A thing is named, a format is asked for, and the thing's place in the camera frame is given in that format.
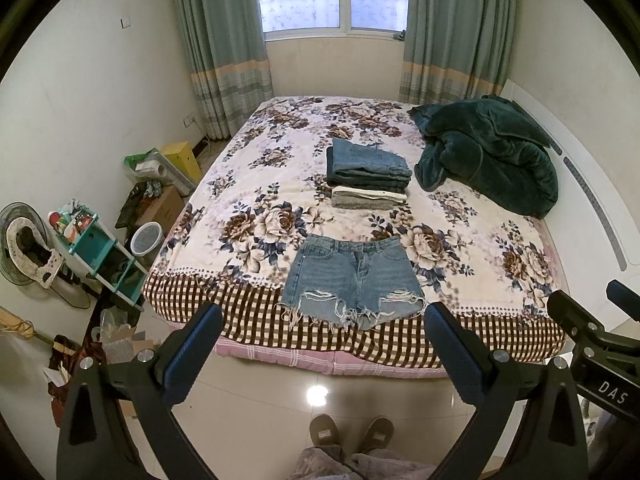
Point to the brown cardboard box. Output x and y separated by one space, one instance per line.
164 210

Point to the white mesh waste bin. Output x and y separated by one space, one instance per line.
146 239

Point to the green curtain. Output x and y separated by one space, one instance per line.
228 61
456 49

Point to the right green curtain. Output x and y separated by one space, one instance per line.
456 49

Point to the green white bag pile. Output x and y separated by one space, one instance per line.
153 165

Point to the left green curtain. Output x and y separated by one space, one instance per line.
228 61

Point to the electric standing fan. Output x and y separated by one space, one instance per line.
26 254

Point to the folded white grey pants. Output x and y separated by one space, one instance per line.
357 198

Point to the left brown slipper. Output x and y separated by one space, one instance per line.
325 436

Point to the teal shelf rack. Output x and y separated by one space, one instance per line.
99 251

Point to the yellow box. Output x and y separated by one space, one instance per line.
180 154

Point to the white bed headboard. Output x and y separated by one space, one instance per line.
595 237

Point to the right brown slipper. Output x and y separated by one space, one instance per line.
377 436

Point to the brown slipper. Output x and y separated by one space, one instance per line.
325 436
377 436

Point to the folded dark blue jeans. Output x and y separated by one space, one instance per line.
365 167

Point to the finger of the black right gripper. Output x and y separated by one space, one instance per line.
624 298
614 352

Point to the floral bedspread bed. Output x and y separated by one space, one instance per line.
239 233

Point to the light blue denim shorts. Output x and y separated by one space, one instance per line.
351 284

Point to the dark green plush blanket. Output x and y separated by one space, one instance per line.
491 145

